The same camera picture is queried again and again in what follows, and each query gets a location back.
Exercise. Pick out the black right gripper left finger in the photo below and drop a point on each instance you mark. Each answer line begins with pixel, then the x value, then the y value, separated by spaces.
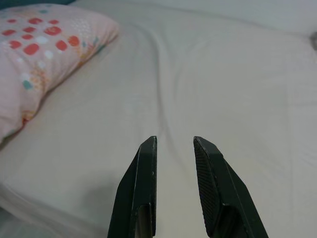
pixel 138 188

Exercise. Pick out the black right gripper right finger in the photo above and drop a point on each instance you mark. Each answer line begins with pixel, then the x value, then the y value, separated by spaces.
pixel 223 188

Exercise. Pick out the pink patterned pillow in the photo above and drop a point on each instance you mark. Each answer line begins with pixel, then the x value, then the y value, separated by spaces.
pixel 49 62

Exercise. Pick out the beige sheeted mattress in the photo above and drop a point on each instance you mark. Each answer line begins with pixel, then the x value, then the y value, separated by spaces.
pixel 198 86

